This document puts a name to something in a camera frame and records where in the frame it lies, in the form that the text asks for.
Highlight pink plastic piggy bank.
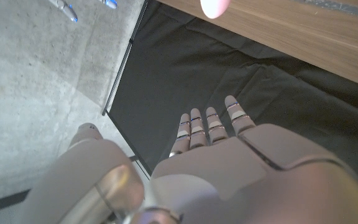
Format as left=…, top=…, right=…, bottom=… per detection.
left=200, top=0, right=231, bottom=19

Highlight black backdrop frame pole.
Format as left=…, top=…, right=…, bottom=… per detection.
left=101, top=0, right=154, bottom=175

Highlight black backdrop curtain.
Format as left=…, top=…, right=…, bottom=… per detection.
left=103, top=0, right=358, bottom=200

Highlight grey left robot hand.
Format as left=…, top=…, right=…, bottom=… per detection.
left=20, top=95, right=358, bottom=224

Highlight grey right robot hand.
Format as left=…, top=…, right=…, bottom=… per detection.
left=48, top=0, right=118, bottom=23

